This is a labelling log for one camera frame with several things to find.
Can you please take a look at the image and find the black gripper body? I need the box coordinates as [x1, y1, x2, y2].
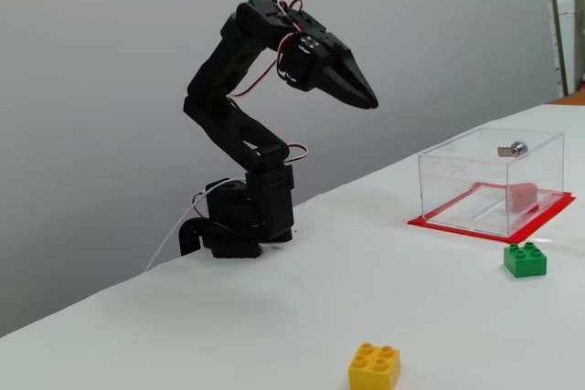
[277, 10, 352, 92]

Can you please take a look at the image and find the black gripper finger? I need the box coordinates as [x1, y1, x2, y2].
[299, 32, 369, 111]
[335, 49, 379, 110]

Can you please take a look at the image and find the red lego brick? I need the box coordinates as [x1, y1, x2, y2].
[507, 182, 539, 216]

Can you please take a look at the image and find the transparent plastic box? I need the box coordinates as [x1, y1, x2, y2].
[418, 127, 566, 238]

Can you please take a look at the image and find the silver metal box lock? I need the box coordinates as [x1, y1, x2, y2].
[496, 141, 529, 159]

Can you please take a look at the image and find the green lego brick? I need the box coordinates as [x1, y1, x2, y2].
[503, 241, 548, 279]

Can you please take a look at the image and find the yellow lego brick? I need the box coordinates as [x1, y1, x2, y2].
[347, 343, 402, 390]

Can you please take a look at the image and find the black table clamp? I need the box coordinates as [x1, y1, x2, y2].
[179, 218, 211, 257]

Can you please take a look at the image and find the orange wooden table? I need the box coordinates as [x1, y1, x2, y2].
[550, 91, 585, 106]

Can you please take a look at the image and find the metal shelf post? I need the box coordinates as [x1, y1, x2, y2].
[546, 0, 570, 98]

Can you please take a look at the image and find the white cable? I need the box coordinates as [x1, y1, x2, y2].
[144, 178, 239, 273]

